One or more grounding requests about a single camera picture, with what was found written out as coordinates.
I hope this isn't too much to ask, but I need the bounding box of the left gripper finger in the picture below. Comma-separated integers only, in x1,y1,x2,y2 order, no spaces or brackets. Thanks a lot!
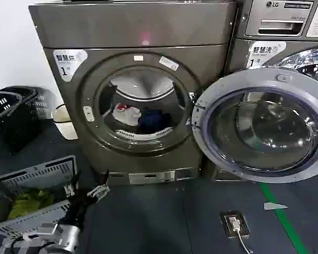
64,169,82,197
86,170,111,198

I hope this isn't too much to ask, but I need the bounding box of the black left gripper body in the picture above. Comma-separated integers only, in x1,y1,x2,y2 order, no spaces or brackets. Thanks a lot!
61,194,96,230

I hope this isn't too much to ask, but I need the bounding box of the grey slotted laundry basket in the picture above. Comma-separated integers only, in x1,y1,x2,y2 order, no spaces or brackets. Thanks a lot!
0,155,78,240

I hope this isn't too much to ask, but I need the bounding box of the yellow-green garment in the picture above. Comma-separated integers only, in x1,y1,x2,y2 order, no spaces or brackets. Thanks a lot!
7,187,56,220

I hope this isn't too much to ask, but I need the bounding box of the white plastic bin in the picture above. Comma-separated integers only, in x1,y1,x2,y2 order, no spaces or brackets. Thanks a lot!
50,103,79,141

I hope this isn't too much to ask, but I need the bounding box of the white garment with red print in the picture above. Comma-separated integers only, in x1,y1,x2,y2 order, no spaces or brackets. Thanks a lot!
111,103,143,127

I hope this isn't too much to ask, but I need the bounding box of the black plastic laundry basket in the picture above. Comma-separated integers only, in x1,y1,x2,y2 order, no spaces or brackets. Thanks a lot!
0,90,24,154
0,85,57,156

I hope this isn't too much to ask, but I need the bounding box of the dark blue garment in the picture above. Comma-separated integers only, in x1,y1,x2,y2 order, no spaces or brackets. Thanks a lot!
137,108,171,131

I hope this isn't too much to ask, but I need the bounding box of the metal floor socket box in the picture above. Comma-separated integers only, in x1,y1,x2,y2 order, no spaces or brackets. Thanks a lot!
219,210,251,239

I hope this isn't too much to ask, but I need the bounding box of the grey dryer with round opening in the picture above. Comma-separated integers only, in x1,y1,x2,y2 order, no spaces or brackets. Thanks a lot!
28,0,239,186

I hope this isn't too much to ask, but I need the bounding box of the round glass dryer door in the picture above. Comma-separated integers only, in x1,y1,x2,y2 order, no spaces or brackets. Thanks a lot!
191,67,318,184

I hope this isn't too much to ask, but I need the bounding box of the grey tape scrap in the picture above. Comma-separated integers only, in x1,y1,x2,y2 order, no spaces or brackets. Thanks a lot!
263,202,289,211

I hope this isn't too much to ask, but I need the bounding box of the green floor tape line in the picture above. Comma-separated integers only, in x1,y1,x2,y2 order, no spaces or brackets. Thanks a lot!
259,182,311,254

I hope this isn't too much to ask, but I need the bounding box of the grey machine with detergent drawer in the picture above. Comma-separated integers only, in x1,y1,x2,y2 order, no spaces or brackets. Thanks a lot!
236,0,318,41

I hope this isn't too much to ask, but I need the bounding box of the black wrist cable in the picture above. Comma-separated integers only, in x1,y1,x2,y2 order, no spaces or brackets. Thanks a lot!
10,232,47,254

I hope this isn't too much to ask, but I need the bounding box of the white plug with cable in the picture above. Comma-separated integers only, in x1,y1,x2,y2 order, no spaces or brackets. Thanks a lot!
227,216,254,254

